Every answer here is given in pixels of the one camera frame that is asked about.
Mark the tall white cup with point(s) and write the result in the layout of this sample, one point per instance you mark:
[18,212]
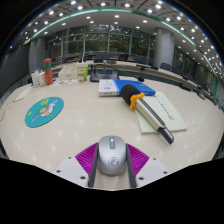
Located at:
[35,80]

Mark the white cardboard box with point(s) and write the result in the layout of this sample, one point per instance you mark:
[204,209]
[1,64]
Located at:
[67,73]

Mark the black desk microphone console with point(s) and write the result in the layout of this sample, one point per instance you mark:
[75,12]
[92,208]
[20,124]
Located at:
[105,75]

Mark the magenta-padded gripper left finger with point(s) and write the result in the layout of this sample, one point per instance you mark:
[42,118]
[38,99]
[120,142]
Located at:
[84,159]

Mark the red bottle with green band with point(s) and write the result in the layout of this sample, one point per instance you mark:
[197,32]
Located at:
[48,72]

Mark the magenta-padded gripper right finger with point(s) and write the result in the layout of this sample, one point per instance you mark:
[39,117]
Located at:
[138,160]

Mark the long curved conference table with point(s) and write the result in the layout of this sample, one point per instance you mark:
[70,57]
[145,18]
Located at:
[156,72]

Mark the colourful sticker sheet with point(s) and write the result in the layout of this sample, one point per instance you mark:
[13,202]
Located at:
[61,82]

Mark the white lidded mug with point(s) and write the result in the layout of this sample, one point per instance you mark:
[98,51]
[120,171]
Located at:
[42,79]

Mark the silver computer mouse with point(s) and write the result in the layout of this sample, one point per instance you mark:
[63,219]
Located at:
[112,156]

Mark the blue and white book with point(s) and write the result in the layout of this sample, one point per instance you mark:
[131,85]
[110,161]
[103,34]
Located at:
[128,87]

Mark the ceiling lights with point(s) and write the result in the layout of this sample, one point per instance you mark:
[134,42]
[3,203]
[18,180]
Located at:
[116,16]

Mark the pale green booklet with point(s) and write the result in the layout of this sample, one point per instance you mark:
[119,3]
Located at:
[22,94]

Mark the dark office chairs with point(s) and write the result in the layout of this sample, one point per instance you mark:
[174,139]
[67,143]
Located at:
[100,56]

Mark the microphone with black foam head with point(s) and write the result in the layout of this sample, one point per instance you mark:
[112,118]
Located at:
[146,110]

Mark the round teal cartoon mouse pad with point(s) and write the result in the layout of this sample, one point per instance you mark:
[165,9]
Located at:
[44,111]

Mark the green printed paper cup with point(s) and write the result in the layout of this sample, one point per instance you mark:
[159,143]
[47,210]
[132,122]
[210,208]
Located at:
[82,72]

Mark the pale green paper sheet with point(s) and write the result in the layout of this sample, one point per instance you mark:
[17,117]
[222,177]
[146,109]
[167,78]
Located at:
[171,113]

